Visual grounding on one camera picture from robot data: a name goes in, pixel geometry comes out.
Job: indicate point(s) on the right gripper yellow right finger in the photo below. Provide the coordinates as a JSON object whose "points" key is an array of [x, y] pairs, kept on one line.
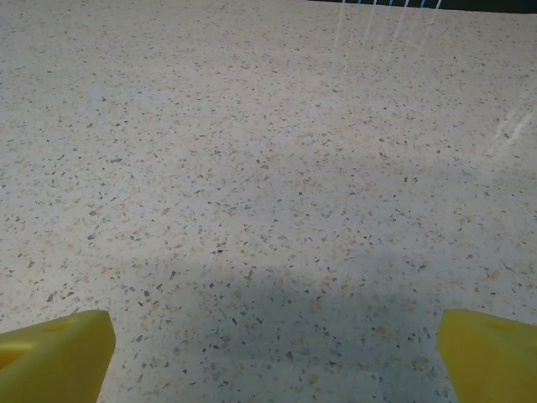
{"points": [[491, 361]]}

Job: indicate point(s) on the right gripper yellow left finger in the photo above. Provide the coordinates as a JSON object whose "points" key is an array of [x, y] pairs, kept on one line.
{"points": [[54, 361]]}

